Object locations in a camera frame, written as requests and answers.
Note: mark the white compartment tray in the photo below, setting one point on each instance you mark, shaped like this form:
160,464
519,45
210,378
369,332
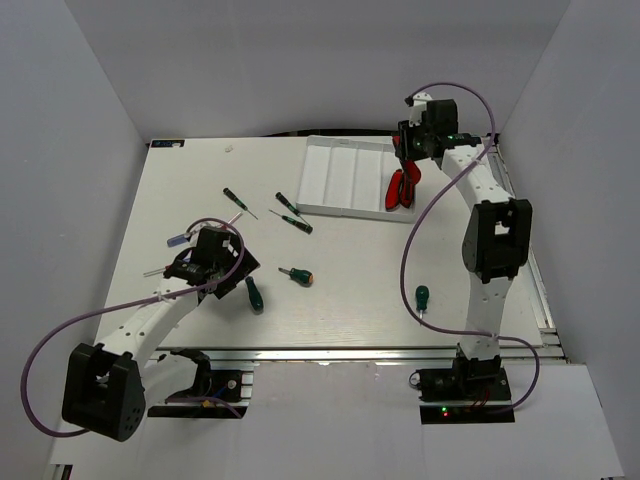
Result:
349,178

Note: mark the red black utility knife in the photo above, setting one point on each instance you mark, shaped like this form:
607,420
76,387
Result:
394,189

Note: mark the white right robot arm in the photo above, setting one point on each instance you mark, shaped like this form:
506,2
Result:
497,237

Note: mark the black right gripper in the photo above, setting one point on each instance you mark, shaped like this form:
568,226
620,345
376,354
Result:
404,133

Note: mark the red handled thin screwdriver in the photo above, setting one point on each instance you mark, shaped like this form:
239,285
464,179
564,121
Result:
155,272

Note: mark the long green screwdriver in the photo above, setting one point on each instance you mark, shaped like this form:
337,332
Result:
255,297

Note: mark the small black precision screwdriver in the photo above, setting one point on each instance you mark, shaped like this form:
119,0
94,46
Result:
237,201

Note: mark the black green precision screwdriver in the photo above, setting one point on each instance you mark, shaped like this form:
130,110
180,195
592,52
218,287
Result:
286,203

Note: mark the stubby green orange screwdriver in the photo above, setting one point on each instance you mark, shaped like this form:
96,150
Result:
300,276

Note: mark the aluminium rail frame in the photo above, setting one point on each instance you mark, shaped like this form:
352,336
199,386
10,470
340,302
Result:
360,310

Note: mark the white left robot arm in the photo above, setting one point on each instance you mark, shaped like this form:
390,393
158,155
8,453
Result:
110,385

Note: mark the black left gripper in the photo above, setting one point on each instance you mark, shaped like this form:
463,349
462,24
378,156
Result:
248,265

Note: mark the black precision screwdriver lower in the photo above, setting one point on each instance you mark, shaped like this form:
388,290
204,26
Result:
300,225

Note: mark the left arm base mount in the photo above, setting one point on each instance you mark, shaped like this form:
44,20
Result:
215,387

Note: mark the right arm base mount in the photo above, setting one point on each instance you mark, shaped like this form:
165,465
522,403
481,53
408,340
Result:
470,391

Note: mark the blue table label left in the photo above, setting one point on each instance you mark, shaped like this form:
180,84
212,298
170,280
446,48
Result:
167,143

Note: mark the blue handled screwdriver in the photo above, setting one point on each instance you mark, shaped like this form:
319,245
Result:
177,240
235,218

